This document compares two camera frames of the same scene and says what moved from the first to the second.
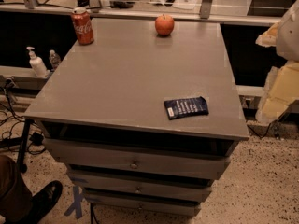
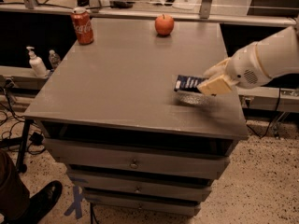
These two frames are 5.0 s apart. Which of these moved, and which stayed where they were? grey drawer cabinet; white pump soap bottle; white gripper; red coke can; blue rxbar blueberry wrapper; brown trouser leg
Moved: white gripper; blue rxbar blueberry wrapper
Stayed: red coke can; grey drawer cabinet; brown trouser leg; white pump soap bottle
